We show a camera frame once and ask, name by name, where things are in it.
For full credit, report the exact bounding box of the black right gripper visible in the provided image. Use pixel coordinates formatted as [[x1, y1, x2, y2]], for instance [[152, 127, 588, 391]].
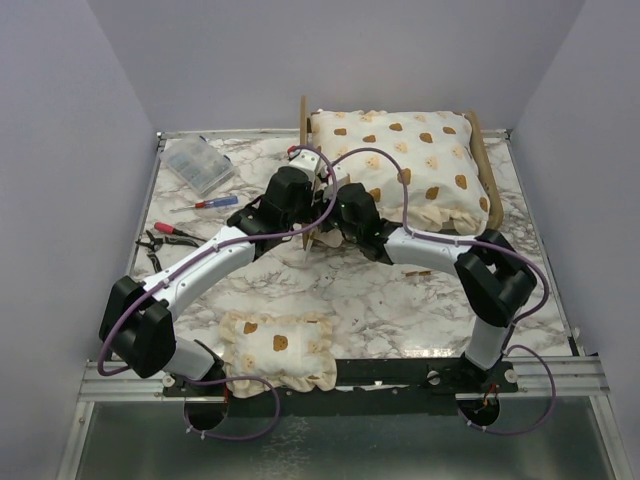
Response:
[[311, 185, 361, 241]]

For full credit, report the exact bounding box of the large bear print cushion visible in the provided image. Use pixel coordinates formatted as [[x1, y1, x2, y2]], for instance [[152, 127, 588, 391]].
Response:
[[310, 110, 490, 235]]

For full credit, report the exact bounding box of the small bear print pillow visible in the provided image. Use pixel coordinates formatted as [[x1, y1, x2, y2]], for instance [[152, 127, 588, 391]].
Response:
[[219, 311, 337, 398]]

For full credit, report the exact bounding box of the wooden pet bed frame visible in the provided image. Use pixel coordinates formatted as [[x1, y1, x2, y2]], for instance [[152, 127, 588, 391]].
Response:
[[299, 95, 504, 230]]

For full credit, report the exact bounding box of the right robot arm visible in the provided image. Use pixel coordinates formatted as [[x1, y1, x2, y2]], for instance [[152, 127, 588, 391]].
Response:
[[319, 183, 537, 391]]

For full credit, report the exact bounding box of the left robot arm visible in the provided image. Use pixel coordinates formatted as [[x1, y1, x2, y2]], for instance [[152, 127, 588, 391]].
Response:
[[98, 167, 345, 395]]

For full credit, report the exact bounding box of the clear plastic screw box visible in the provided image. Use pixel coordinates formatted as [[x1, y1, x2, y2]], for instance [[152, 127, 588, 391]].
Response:
[[160, 135, 236, 198]]

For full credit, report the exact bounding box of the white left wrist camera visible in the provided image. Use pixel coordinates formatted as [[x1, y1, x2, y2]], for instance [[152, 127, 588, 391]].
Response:
[[287, 146, 321, 179]]

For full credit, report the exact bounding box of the blue handled screwdriver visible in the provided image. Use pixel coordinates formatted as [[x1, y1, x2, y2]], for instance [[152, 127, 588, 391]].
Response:
[[170, 195, 239, 213]]

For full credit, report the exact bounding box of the red handled screwdriver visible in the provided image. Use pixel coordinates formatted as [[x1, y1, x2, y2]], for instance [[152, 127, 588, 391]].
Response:
[[153, 222, 206, 242]]

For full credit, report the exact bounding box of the black front mounting rail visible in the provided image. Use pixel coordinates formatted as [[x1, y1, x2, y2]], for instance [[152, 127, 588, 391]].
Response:
[[162, 357, 518, 418]]

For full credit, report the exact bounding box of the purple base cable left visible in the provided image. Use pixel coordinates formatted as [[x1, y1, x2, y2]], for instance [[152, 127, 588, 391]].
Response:
[[172, 374, 282, 442]]

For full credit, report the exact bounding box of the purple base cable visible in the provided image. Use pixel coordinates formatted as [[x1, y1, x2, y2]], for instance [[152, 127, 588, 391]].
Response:
[[172, 374, 282, 442], [462, 344, 559, 436]]

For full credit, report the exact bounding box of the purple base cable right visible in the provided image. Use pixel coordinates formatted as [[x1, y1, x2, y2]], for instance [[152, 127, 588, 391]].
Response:
[[462, 344, 559, 436]]

